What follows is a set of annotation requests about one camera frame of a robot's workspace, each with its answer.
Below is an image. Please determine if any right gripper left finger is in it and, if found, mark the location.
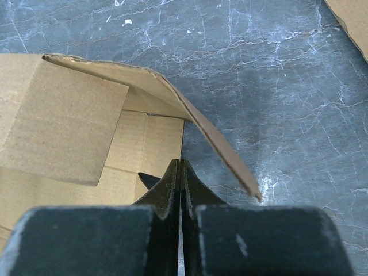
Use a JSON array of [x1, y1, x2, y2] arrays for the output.
[[1, 159, 180, 275]]

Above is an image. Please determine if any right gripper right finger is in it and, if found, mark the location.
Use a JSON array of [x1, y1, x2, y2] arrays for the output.
[[181, 160, 354, 275]]

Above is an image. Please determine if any brown cardboard box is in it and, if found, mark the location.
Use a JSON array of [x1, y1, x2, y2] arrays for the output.
[[1, 53, 262, 246]]

